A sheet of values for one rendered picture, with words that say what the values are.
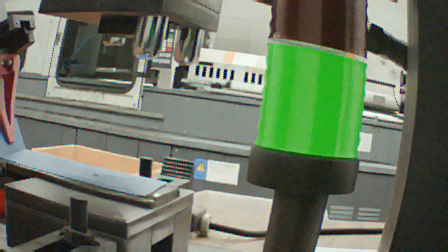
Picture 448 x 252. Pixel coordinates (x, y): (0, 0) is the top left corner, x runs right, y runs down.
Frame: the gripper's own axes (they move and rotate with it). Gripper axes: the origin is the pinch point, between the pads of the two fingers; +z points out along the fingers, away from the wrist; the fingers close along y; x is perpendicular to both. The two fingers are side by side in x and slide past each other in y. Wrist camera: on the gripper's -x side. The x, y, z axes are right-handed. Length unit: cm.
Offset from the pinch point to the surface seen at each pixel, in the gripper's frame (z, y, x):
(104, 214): 8.1, 11.2, -11.3
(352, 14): 3.5, 28.4, -28.1
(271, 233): 9.5, 22.7, -27.7
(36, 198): 5.7, 6.7, -12.0
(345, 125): 7.0, 26.4, -28.3
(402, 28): -5, 99, 641
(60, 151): -4, -95, 253
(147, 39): -0.5, 16.6, -7.1
